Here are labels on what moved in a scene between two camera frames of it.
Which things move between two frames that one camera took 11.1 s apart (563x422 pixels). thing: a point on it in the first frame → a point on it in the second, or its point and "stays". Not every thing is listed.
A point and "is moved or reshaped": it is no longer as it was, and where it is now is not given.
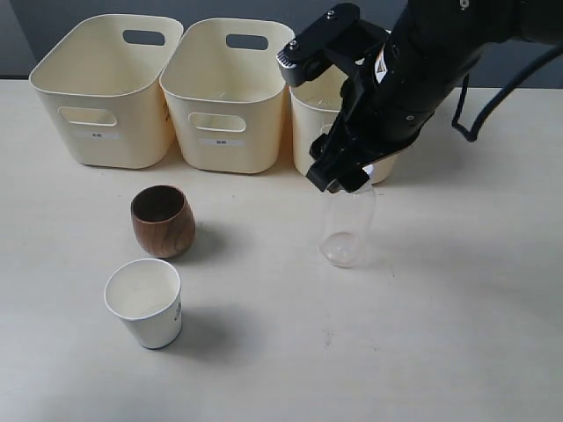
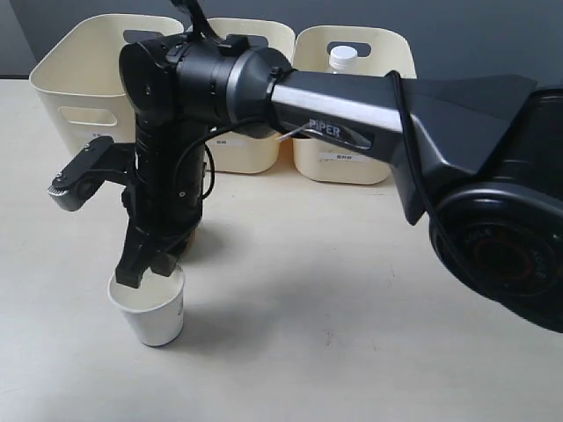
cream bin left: [100, 86] stays
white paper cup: [146, 294] stays
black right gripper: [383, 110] → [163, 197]
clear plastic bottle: [347, 226] is moved or reshaped
